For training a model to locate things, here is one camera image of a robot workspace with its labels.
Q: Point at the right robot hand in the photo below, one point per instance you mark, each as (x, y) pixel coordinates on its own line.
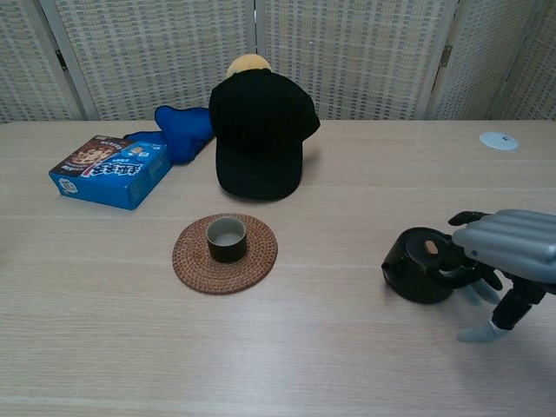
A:
(512, 243)

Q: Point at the blue cookie box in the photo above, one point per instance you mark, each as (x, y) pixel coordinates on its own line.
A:
(108, 174)

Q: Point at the black baseball cap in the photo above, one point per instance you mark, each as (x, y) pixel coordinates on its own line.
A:
(260, 139)

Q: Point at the brown round woven coaster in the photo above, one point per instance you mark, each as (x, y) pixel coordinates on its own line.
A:
(195, 273)

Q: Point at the small dark ceramic cup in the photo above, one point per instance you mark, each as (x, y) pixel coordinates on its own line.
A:
(226, 249)

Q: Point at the blue oven mitt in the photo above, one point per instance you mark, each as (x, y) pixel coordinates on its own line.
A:
(182, 130)

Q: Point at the brass screen hinge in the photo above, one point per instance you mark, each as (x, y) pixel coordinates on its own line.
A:
(447, 54)
(61, 60)

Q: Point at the woven folding screen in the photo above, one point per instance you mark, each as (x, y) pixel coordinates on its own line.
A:
(152, 52)

